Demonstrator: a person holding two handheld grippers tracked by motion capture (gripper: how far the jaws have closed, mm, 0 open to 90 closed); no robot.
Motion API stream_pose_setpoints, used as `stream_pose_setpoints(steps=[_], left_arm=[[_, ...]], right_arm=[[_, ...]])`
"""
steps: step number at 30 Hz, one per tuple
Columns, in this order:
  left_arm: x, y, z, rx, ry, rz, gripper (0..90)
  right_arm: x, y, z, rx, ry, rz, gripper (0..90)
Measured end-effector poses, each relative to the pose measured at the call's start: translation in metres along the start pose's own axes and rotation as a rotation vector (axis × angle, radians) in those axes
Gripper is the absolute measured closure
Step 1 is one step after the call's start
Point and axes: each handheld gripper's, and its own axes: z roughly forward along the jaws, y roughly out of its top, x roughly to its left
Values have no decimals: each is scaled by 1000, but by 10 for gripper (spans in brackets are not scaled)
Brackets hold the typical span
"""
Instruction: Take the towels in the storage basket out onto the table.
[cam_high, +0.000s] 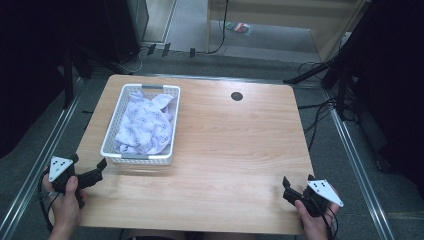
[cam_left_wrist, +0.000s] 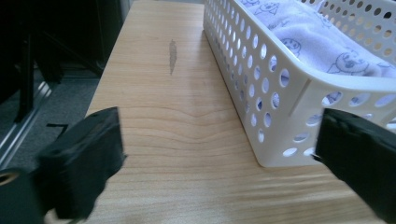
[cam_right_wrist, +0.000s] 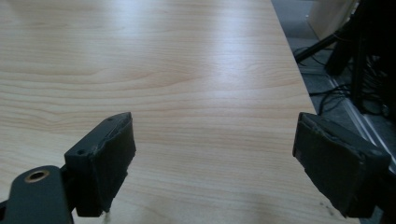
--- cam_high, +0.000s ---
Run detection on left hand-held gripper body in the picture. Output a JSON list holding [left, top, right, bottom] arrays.
[[48, 155, 104, 210]]

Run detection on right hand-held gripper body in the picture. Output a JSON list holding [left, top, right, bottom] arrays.
[[282, 179, 345, 219]]

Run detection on white perforated plastic basket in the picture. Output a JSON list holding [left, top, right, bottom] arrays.
[[100, 83, 182, 167]]

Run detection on white printed cloth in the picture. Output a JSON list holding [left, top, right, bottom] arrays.
[[113, 90, 176, 156]]

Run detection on person's right hand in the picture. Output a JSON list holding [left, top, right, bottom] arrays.
[[294, 186, 342, 240]]

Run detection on person's left hand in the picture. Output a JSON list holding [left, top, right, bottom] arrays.
[[42, 167, 89, 232]]

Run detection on black metal stand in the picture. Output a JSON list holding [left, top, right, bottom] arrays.
[[283, 0, 378, 122]]

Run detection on dark cabinet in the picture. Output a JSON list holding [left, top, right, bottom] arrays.
[[101, 0, 150, 65]]

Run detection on colourful packet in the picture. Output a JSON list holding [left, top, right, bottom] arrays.
[[225, 21, 253, 36]]

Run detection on metal floor rail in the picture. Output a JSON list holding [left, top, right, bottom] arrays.
[[328, 98, 398, 240], [0, 94, 83, 240], [141, 73, 323, 85]]

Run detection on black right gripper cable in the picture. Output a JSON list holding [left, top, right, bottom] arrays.
[[320, 205, 339, 240]]

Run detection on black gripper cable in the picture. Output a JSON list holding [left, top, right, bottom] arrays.
[[320, 205, 339, 240], [37, 169, 56, 234]]

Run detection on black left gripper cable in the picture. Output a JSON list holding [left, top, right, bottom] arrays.
[[37, 169, 56, 234]]

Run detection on black floor cables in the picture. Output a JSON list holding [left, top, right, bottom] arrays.
[[297, 60, 338, 152]]

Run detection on white floor cable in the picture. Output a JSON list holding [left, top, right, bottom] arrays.
[[114, 48, 150, 75]]

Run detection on black hanging cable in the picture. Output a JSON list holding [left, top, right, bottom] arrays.
[[206, 0, 230, 55]]

